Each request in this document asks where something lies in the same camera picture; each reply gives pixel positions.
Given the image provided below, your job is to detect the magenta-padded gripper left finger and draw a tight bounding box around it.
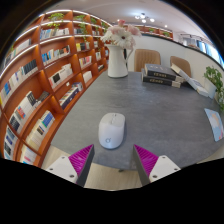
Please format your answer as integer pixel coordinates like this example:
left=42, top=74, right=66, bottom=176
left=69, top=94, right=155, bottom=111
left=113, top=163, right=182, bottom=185
left=44, top=143, right=96, bottom=188

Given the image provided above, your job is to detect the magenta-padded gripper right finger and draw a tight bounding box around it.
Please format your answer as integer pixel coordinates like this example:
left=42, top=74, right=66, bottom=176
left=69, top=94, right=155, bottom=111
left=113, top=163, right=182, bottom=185
left=132, top=143, right=182, bottom=187

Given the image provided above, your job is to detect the white computer mouse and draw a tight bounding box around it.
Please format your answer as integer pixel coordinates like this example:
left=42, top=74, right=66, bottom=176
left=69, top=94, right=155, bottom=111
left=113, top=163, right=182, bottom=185
left=98, top=112, right=127, bottom=150

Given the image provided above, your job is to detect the pastel printed mouse pad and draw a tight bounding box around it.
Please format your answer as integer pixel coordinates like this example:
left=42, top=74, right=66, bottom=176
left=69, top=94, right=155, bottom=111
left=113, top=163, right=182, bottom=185
left=203, top=107, right=224, bottom=143

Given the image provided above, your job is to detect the orange bookshelf unit with books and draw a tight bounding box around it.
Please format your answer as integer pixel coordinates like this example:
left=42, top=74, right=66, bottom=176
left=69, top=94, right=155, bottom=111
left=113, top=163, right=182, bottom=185
left=0, top=9, right=174, bottom=168

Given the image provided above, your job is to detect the white book with blue cover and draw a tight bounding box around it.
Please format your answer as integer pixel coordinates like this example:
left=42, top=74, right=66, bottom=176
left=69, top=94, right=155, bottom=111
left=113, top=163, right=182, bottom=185
left=188, top=78, right=210, bottom=98

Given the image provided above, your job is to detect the white plant pot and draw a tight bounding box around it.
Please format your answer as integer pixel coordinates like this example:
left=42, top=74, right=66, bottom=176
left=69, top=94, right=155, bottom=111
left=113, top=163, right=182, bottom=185
left=203, top=78, right=219, bottom=100

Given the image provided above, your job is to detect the tan upholstered chair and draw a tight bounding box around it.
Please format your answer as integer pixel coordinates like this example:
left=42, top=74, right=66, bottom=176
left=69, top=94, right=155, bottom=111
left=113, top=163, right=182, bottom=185
left=169, top=55, right=193, bottom=78
left=133, top=48, right=162, bottom=73

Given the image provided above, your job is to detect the green leafy pothos plant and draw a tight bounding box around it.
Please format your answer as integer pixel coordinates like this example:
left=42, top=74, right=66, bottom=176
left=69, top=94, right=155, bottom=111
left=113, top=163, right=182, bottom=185
left=203, top=65, right=224, bottom=113

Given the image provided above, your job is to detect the white ceramic pitcher vase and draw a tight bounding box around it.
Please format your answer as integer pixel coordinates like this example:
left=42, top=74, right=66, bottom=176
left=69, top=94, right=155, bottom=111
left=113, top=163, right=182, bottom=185
left=106, top=44, right=134, bottom=79

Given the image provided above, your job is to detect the window with curtains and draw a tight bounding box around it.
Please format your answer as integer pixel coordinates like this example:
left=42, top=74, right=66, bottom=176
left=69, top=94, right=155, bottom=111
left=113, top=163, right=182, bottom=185
left=179, top=31, right=224, bottom=68

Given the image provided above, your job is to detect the pink and white flower bouquet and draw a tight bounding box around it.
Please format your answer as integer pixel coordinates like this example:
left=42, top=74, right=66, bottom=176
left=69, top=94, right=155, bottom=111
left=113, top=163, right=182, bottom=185
left=99, top=19, right=143, bottom=51

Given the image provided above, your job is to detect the cluster of ceiling lights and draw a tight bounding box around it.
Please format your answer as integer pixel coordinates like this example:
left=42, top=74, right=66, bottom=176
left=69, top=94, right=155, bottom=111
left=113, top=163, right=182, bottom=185
left=134, top=12, right=156, bottom=24

